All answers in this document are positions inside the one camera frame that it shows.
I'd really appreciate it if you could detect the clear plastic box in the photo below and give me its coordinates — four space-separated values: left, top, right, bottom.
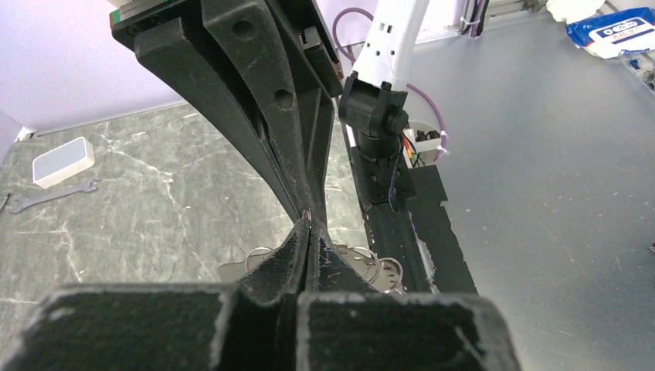
32 137 95 189

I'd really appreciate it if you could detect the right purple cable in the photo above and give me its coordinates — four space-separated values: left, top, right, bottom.
331 7 450 165

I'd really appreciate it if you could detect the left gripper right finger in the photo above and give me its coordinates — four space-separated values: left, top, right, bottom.
297 223 521 370

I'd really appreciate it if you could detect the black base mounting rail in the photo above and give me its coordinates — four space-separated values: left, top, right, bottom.
341 125 477 294

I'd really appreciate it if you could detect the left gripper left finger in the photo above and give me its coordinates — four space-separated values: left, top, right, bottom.
4 219 311 370

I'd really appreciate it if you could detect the small silver wrench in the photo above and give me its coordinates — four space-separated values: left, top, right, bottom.
8 177 101 214

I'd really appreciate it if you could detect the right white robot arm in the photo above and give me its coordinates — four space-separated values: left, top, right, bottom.
109 1 427 221

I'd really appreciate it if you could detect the blue white tissue pack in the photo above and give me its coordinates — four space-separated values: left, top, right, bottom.
566 7 654 59

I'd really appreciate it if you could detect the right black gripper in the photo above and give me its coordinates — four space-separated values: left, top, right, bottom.
109 1 343 223

